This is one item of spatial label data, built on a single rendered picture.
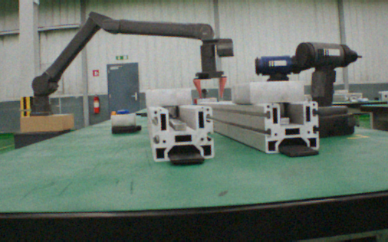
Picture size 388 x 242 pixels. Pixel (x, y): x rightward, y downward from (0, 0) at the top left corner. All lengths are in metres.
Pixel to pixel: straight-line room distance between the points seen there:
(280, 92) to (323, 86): 0.19
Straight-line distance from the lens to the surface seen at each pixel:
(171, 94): 0.98
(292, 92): 0.78
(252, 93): 0.75
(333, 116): 0.93
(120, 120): 1.30
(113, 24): 1.58
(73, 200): 0.43
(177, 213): 0.38
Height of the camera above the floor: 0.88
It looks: 3 degrees down
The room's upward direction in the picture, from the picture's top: 3 degrees counter-clockwise
